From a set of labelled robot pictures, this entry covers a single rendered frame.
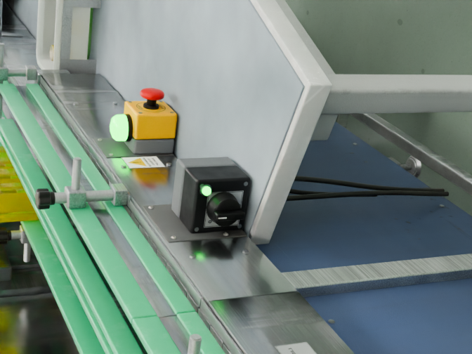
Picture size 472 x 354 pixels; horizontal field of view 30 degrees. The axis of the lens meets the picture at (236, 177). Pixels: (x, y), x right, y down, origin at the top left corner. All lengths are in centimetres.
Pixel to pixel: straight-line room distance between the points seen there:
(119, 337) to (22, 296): 54
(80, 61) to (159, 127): 50
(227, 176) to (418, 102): 28
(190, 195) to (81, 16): 77
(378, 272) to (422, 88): 26
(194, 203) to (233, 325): 23
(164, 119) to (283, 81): 36
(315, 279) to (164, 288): 19
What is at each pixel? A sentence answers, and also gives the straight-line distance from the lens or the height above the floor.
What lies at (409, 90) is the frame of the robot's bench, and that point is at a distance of 121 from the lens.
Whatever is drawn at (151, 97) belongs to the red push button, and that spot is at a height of 80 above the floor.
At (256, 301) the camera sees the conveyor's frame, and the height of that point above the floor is 82.
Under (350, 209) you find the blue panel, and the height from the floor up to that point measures 53.
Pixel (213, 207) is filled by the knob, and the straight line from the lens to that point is 117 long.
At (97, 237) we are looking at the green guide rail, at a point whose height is 95.
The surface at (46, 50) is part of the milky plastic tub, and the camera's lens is 204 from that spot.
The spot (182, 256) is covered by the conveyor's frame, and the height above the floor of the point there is 87.
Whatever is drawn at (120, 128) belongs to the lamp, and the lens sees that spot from 143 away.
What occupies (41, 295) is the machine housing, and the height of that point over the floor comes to 94.
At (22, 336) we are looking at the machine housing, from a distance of 154.
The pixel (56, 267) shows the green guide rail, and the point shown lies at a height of 94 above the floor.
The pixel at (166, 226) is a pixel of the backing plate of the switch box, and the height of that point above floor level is 86.
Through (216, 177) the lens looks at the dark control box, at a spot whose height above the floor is 80.
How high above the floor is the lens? 127
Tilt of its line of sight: 25 degrees down
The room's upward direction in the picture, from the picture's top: 93 degrees counter-clockwise
